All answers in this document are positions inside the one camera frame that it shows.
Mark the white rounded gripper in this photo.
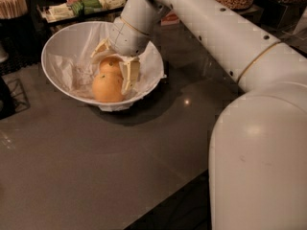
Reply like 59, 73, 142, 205
91, 16, 151, 95

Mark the orange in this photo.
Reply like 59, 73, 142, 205
99, 57, 122, 76
92, 73, 124, 103

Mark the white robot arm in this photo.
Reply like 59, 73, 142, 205
97, 0, 307, 230

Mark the white slanted bowl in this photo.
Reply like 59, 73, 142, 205
40, 21, 166, 108

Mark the white paper bowl liner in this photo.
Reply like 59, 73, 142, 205
47, 22, 168, 113

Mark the tray of tea bags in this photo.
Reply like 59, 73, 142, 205
36, 0, 127, 24

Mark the cup of wooden stirrers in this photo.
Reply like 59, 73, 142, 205
0, 0, 28, 19

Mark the black wire rack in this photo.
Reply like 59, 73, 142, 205
0, 77, 31, 120

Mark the steel pedestal box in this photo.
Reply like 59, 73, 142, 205
237, 5, 305, 31

